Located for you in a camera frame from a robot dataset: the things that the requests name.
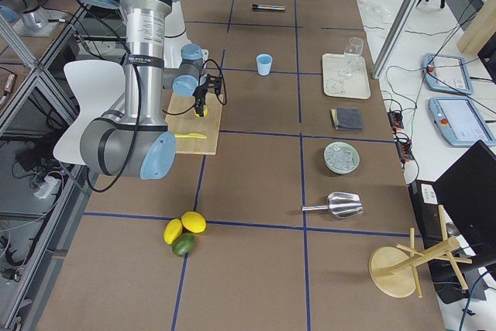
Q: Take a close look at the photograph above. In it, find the grey folded cloth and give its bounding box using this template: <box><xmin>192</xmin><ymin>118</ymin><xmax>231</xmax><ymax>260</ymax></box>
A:
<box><xmin>330</xmin><ymin>107</ymin><xmax>363</xmax><ymax>131</ymax></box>

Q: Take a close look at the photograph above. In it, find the clear wine glass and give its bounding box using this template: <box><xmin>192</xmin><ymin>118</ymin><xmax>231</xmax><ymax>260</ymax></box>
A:
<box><xmin>339</xmin><ymin>36</ymin><xmax>363</xmax><ymax>78</ymax></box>

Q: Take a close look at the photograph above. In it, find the steel muddler black tip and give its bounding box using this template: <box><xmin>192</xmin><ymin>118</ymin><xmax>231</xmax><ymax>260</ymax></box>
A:
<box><xmin>252</xmin><ymin>4</ymin><xmax>286</xmax><ymax>12</ymax></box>

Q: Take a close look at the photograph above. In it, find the yellow plastic knife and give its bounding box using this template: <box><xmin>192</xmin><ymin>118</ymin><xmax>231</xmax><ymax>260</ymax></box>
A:
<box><xmin>174</xmin><ymin>133</ymin><xmax>208</xmax><ymax>140</ymax></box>

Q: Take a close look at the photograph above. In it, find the yellow lemon slice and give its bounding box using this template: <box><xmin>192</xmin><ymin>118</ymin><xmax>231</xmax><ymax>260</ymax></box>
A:
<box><xmin>195</xmin><ymin>106</ymin><xmax>208</xmax><ymax>118</ymax></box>

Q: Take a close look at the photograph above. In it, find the steel ice scoop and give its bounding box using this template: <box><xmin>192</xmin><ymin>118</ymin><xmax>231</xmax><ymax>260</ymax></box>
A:
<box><xmin>301</xmin><ymin>191</ymin><xmax>363</xmax><ymax>219</ymax></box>

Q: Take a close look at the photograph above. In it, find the upper blue teach pendant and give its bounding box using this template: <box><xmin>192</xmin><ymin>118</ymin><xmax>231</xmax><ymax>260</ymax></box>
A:
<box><xmin>422</xmin><ymin>53</ymin><xmax>474</xmax><ymax>95</ymax></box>

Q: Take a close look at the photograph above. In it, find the wooden cup tree stand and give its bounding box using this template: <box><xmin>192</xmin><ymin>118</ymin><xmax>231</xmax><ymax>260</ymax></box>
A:
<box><xmin>368</xmin><ymin>205</ymin><xmax>472</xmax><ymax>298</ymax></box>

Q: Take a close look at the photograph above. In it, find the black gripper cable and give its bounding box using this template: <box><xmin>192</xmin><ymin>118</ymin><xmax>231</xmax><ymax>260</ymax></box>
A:
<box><xmin>87</xmin><ymin>58</ymin><xmax>229</xmax><ymax>194</ymax></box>

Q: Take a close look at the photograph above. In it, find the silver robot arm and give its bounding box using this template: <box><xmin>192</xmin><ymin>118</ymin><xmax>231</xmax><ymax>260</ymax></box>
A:
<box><xmin>53</xmin><ymin>0</ymin><xmax>209</xmax><ymax>180</ymax></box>

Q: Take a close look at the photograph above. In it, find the blue teach pendant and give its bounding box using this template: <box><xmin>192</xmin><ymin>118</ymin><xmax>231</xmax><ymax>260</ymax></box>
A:
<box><xmin>428</xmin><ymin>98</ymin><xmax>495</xmax><ymax>148</ymax></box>
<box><xmin>422</xmin><ymin>53</ymin><xmax>474</xmax><ymax>95</ymax></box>

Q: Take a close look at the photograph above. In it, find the lower blue teach pendant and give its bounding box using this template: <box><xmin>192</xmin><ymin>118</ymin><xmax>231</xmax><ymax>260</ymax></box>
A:
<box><xmin>428</xmin><ymin>98</ymin><xmax>495</xmax><ymax>148</ymax></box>

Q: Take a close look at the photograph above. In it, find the yellow whole lemon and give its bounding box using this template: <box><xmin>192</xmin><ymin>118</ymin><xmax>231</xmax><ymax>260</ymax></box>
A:
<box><xmin>181</xmin><ymin>211</ymin><xmax>207</xmax><ymax>233</ymax></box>
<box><xmin>163</xmin><ymin>219</ymin><xmax>183</xmax><ymax>245</ymax></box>

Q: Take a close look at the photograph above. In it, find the black laptop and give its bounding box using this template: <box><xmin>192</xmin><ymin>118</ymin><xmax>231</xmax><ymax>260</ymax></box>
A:
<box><xmin>433</xmin><ymin>140</ymin><xmax>495</xmax><ymax>253</ymax></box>

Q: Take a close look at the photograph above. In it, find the light blue paper cup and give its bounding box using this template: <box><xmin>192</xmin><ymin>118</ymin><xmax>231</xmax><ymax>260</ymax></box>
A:
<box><xmin>256</xmin><ymin>53</ymin><xmax>273</xmax><ymax>76</ymax></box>

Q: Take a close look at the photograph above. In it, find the wooden cutting board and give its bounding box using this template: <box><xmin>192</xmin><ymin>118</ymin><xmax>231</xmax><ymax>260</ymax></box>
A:
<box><xmin>165</xmin><ymin>93</ymin><xmax>223</xmax><ymax>155</ymax></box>

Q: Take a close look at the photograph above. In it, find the cream bear serving tray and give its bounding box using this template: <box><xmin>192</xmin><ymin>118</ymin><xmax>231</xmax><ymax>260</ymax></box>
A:
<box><xmin>322</xmin><ymin>53</ymin><xmax>371</xmax><ymax>100</ymax></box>

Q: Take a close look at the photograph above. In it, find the white chair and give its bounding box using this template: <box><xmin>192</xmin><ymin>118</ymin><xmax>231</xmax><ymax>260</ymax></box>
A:
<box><xmin>53</xmin><ymin>60</ymin><xmax>126</xmax><ymax>165</ymax></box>

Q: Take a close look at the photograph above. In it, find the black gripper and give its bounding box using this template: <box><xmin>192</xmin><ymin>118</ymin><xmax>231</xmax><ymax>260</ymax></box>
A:
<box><xmin>193</xmin><ymin>74</ymin><xmax>222</xmax><ymax>116</ymax></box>

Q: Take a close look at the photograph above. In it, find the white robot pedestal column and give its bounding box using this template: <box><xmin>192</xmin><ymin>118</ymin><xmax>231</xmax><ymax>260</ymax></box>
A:
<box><xmin>164</xmin><ymin>2</ymin><xmax>191</xmax><ymax>75</ymax></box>

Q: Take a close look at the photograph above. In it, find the green bowl of ice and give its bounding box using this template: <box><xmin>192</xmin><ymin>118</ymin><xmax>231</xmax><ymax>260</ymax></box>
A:
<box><xmin>323</xmin><ymin>142</ymin><xmax>360</xmax><ymax>174</ymax></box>

